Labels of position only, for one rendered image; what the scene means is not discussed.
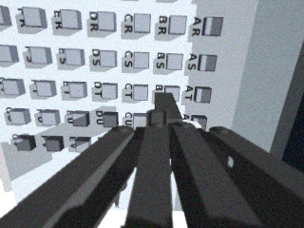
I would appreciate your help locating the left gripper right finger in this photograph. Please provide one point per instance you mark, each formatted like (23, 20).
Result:
(271, 191)

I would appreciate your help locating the grey box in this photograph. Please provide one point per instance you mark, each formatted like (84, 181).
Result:
(79, 54)

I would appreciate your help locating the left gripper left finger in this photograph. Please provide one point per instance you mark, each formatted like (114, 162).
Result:
(81, 193)

